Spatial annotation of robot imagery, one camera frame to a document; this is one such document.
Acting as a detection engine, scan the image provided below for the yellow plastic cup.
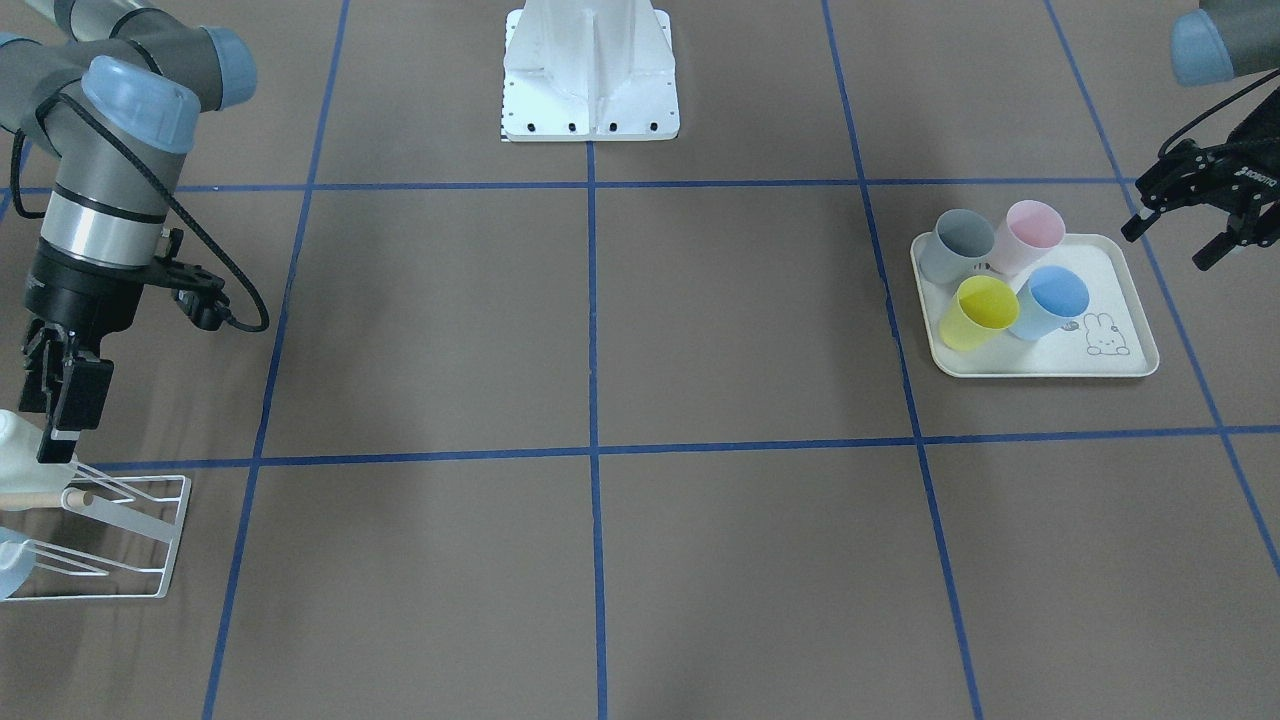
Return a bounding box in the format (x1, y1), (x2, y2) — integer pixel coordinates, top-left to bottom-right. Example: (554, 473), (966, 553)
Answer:
(938, 275), (1021, 352)

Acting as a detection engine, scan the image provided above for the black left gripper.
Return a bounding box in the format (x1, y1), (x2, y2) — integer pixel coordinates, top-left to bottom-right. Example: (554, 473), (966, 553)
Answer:
(1121, 100), (1279, 272)

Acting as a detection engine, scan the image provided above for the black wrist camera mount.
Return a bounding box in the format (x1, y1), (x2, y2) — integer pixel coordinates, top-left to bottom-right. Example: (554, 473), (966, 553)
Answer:
(145, 227), (271, 334)

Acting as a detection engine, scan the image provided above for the grey plastic cup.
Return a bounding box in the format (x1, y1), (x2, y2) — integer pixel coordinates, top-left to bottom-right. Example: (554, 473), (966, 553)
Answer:
(916, 209), (996, 284)

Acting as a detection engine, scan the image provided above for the white wire cup rack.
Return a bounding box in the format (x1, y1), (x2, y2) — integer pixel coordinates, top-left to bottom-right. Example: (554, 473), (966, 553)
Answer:
(3, 465), (193, 603)

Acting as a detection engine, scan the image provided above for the cream plastic tray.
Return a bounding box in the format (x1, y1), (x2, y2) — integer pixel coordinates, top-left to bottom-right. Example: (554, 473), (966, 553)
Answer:
(910, 232), (1160, 379)

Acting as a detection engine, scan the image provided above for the pink plastic cup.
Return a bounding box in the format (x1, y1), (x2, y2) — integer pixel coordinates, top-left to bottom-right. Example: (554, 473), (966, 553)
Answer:
(986, 199), (1066, 275)

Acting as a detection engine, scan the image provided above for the light blue plastic cup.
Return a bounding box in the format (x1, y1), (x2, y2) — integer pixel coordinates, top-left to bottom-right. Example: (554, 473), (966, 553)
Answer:
(1, 527), (36, 600)

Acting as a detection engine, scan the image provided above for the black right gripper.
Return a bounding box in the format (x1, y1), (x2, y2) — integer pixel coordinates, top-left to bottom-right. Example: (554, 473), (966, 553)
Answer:
(20, 245), (151, 464)

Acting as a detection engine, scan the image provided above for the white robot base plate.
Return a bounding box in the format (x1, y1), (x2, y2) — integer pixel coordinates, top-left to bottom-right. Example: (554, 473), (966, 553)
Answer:
(500, 1), (681, 143)

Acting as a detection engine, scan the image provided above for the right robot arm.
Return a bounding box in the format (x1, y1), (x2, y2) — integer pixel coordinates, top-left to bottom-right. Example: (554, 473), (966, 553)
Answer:
(1, 1), (270, 465)

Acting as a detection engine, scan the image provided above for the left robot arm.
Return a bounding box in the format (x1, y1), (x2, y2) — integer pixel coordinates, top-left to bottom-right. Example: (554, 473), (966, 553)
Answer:
(1123, 1), (1279, 272)

